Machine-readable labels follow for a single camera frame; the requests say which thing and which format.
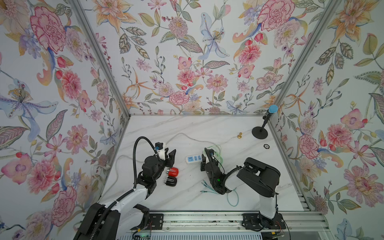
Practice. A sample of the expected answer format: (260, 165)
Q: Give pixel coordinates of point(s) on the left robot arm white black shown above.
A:
(111, 220)

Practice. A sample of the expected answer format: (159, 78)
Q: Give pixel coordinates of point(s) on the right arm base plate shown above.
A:
(257, 222)

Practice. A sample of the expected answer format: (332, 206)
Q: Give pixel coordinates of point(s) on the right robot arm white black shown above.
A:
(260, 177)

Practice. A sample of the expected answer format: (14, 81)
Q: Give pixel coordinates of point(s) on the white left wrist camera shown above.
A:
(161, 150)

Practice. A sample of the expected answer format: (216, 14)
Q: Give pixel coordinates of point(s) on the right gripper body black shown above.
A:
(204, 168)

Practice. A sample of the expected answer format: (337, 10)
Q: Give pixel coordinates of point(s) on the white power strip blue sockets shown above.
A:
(193, 159)

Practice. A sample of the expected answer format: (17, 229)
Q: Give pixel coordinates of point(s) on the blue microphone on black stand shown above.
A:
(260, 132)

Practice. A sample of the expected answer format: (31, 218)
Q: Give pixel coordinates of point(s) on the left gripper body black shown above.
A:
(161, 166)

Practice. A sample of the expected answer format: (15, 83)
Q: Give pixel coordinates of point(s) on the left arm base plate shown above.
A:
(150, 222)

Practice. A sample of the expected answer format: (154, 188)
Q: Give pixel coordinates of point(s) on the aluminium rail front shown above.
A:
(217, 221)

